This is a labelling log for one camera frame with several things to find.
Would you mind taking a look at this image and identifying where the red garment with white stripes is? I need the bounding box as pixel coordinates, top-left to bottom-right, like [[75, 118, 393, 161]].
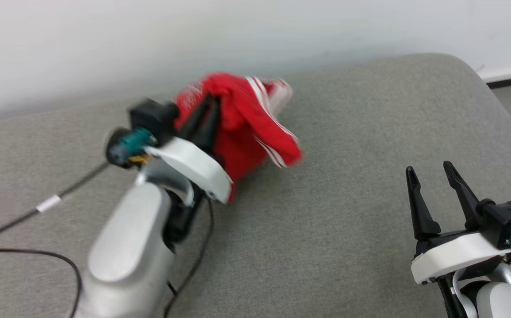
[[174, 73, 304, 201]]

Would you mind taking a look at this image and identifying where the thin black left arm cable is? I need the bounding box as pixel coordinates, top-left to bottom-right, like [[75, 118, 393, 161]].
[[164, 200, 215, 318]]

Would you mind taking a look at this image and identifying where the black looped cable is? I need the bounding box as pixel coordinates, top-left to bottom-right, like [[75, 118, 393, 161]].
[[0, 249, 83, 318]]

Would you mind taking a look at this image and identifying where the teal left camera connector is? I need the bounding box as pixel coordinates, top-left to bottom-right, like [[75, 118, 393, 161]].
[[106, 127, 157, 168]]

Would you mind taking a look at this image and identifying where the black left camera cable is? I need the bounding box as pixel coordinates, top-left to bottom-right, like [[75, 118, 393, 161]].
[[0, 162, 111, 246]]

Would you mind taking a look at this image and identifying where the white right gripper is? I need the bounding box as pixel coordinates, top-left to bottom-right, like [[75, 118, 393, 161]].
[[405, 161, 511, 284]]

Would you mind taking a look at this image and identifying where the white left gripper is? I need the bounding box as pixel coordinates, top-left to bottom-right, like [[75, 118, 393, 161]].
[[145, 94, 234, 204]]

